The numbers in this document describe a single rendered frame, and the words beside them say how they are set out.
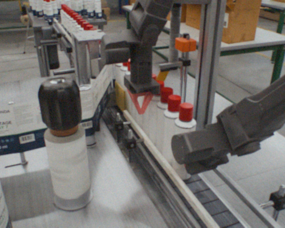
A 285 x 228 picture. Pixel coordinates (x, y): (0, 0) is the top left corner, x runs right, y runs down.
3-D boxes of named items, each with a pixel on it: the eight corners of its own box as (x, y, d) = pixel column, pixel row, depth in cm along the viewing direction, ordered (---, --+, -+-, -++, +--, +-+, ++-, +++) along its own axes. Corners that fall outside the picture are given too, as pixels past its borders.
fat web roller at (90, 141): (80, 141, 95) (74, 85, 87) (94, 138, 97) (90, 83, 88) (83, 149, 91) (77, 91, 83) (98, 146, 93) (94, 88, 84)
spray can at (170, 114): (158, 161, 86) (160, 94, 77) (174, 157, 88) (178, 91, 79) (167, 172, 82) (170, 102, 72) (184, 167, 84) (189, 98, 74)
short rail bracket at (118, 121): (113, 143, 104) (111, 111, 98) (130, 139, 106) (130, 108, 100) (116, 148, 101) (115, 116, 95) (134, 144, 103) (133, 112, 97)
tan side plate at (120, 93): (115, 103, 116) (114, 81, 112) (116, 102, 116) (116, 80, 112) (123, 114, 108) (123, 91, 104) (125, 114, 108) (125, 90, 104)
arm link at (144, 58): (156, 37, 73) (147, 32, 78) (129, 39, 71) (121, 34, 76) (155, 65, 76) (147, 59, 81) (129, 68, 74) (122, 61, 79)
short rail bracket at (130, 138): (124, 162, 94) (123, 128, 89) (133, 159, 95) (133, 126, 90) (128, 168, 92) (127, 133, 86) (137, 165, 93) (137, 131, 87)
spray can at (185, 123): (168, 171, 82) (171, 102, 73) (185, 167, 84) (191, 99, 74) (177, 183, 78) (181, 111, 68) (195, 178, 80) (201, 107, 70)
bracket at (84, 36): (71, 34, 112) (71, 31, 112) (100, 31, 116) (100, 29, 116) (78, 42, 101) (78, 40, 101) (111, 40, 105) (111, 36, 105)
